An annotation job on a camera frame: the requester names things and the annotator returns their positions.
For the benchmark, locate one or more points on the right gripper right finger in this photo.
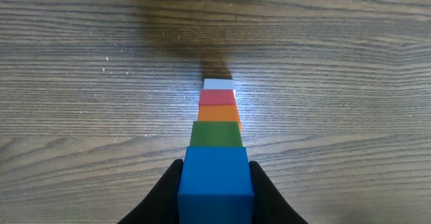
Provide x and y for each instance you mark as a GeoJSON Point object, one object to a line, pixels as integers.
{"type": "Point", "coordinates": [269, 204]}

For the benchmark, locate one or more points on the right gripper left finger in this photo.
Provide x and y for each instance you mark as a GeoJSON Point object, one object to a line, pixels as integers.
{"type": "Point", "coordinates": [161, 200]}

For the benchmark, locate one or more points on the blue cube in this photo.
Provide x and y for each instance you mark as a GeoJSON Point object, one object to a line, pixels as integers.
{"type": "Point", "coordinates": [215, 183]}

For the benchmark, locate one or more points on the green cube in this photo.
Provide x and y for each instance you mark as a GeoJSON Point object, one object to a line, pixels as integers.
{"type": "Point", "coordinates": [216, 134]}

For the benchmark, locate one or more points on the red cube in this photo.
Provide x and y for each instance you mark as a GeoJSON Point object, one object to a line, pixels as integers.
{"type": "Point", "coordinates": [217, 97]}

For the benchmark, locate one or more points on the orange cube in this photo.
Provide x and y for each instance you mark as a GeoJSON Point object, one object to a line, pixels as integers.
{"type": "Point", "coordinates": [218, 113]}

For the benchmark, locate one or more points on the white cube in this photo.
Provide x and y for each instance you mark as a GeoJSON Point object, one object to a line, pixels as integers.
{"type": "Point", "coordinates": [218, 83]}

